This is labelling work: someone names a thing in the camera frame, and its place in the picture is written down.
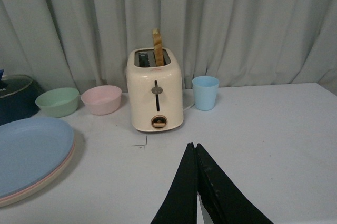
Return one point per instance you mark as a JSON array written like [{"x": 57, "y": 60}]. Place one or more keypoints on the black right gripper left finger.
[{"x": 180, "y": 204}]

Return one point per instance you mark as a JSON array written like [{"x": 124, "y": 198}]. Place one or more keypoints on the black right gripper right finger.
[{"x": 220, "y": 197}]

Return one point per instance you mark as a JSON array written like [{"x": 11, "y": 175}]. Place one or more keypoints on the pink plate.
[{"x": 18, "y": 196}]

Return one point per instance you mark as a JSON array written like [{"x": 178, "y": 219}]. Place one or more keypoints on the blue plate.
[{"x": 31, "y": 149}]

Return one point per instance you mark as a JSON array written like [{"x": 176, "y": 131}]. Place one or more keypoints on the pink bowl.
[{"x": 102, "y": 100}]

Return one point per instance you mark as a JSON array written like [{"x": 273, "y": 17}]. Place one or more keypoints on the cream toaster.
[{"x": 155, "y": 92}]

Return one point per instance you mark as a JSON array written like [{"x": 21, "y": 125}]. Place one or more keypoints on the green bowl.
[{"x": 58, "y": 102}]

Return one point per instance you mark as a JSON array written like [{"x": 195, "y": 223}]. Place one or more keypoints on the toast slice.
[{"x": 157, "y": 45}]

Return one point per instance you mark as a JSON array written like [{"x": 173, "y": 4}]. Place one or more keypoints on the dark blue saucepan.
[{"x": 20, "y": 105}]

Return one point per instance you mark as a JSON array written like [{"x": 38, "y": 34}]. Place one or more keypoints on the grey curtain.
[{"x": 85, "y": 43}]

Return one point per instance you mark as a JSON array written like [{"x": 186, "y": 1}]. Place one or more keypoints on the glass pot lid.
[{"x": 12, "y": 84}]

